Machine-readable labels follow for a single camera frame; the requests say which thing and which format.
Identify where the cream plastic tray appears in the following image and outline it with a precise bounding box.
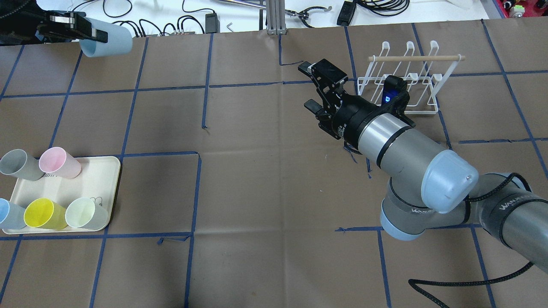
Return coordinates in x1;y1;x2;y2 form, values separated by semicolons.
9;156;121;233

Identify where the light blue cup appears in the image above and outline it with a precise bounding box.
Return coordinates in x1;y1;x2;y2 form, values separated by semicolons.
0;198;26;229
80;17;133;58

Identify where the reacher grabber tool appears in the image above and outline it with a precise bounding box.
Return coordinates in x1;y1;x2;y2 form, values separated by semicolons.
218;0;334;20

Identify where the black power adapter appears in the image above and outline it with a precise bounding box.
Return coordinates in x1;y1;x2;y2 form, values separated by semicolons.
336;0;356;26

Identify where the coiled black cable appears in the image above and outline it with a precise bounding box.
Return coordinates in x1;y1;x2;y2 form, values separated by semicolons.
357;0;411;17

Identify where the cream white cup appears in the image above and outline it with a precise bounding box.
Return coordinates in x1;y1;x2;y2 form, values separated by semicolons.
65;196;110;230

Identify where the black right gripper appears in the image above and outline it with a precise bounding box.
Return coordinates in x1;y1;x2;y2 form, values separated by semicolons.
298;59;381;148

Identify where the yellow cup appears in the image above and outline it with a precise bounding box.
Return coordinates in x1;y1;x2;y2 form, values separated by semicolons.
24;198;67;230

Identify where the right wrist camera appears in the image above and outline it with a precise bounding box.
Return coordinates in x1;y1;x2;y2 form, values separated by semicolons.
381;75;409;107

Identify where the white wire cup rack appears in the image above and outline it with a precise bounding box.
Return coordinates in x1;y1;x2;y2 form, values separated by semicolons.
357;40;466;115

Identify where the aluminium frame post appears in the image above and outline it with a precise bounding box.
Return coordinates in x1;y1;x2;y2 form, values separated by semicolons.
265;0;286;35

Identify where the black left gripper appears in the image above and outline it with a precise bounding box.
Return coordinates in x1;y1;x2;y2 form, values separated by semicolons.
0;9;108;45

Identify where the grey cup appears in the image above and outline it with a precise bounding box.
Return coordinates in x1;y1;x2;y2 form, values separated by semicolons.
0;149;45;181

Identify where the pink cup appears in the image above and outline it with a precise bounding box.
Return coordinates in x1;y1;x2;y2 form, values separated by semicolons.
39;147;82;179

